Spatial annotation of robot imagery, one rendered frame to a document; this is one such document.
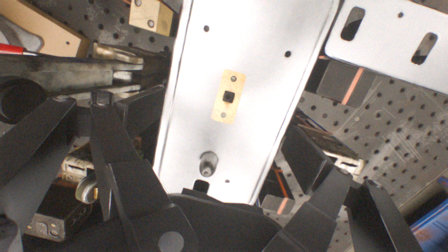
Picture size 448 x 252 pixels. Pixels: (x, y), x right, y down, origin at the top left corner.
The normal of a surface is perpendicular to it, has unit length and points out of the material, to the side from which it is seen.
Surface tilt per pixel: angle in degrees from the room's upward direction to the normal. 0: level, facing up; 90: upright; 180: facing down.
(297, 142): 90
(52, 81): 81
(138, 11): 0
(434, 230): 0
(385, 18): 0
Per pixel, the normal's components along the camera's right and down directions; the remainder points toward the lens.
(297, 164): -0.96, -0.27
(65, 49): -0.04, 0.34
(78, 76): 0.94, 0.32
